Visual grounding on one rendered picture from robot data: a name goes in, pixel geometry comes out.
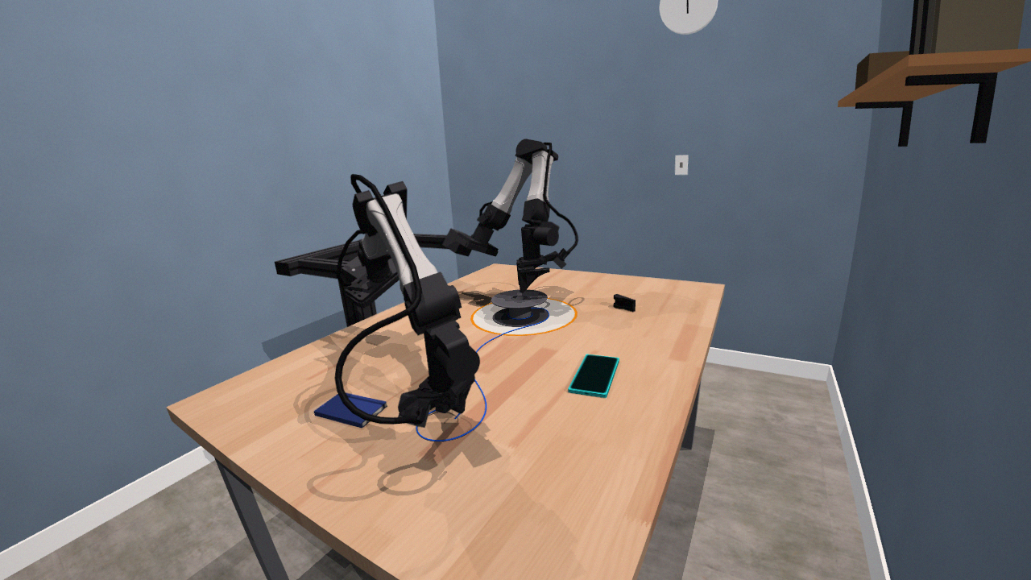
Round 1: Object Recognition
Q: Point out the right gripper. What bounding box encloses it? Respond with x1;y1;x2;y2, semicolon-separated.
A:
419;357;475;414

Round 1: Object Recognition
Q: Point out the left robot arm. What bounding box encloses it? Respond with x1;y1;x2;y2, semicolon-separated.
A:
458;139;568;269

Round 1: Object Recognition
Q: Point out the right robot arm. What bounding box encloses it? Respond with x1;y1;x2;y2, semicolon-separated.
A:
345;181;480;428

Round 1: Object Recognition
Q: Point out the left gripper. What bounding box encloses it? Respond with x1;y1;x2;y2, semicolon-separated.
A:
516;243;550;293

